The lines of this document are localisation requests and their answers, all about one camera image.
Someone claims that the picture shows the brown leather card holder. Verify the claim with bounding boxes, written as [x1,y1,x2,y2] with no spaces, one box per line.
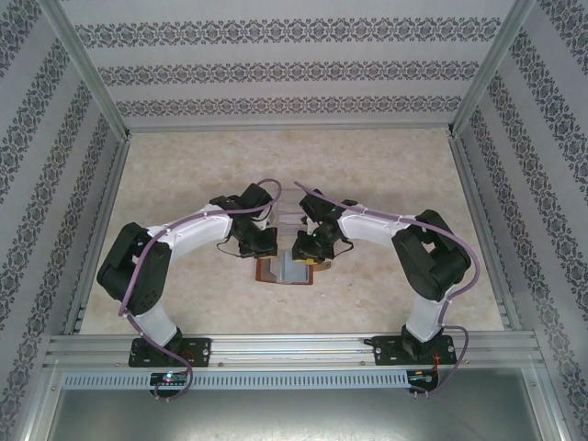
[254,250,333,287]

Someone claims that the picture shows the grey metal sheet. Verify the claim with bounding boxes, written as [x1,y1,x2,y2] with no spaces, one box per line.
[27,365,566,441]

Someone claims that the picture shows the thin black left gripper cable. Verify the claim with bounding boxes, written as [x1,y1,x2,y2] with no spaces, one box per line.
[216,236,243,259]

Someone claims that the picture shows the aluminium mounting rail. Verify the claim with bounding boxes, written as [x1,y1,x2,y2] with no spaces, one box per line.
[43,333,546,368]

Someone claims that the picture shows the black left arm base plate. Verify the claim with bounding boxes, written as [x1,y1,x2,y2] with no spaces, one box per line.
[128,337,213,368]

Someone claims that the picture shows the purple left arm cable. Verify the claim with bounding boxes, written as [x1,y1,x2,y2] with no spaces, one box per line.
[118,177,282,403]

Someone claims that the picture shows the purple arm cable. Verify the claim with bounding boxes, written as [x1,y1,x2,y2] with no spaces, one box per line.
[293,181,483,401]
[118,177,282,403]

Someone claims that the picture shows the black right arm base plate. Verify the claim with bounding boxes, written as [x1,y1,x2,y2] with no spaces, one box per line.
[372,334,457,368]

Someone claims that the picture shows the slotted grey cable duct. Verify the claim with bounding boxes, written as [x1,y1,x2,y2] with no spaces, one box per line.
[62,370,410,390]

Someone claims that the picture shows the aluminium side rail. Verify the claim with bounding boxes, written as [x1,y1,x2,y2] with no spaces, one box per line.
[447,135,523,334]
[62,135,134,336]

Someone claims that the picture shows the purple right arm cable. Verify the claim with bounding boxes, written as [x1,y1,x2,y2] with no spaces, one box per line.
[293,181,483,401]

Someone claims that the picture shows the aluminium frame post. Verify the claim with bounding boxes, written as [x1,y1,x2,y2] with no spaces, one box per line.
[39,0,134,141]
[447,0,538,139]

